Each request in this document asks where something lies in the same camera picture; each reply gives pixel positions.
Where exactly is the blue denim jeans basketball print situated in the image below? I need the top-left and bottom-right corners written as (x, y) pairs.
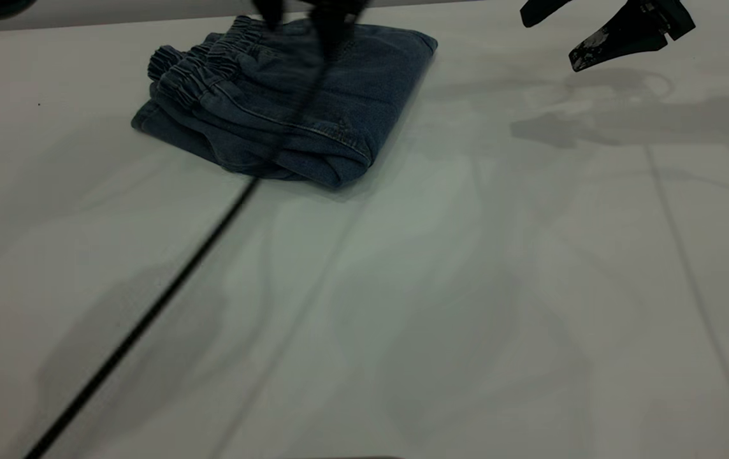
top-left (131, 16), bottom-right (438, 190)

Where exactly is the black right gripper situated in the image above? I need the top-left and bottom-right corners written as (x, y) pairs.
top-left (521, 0), bottom-right (697, 71)

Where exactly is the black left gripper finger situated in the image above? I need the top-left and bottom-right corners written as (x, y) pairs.
top-left (309, 0), bottom-right (366, 59)
top-left (252, 0), bottom-right (287, 31)

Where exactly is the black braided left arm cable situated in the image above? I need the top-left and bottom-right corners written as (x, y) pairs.
top-left (22, 38), bottom-right (335, 459)

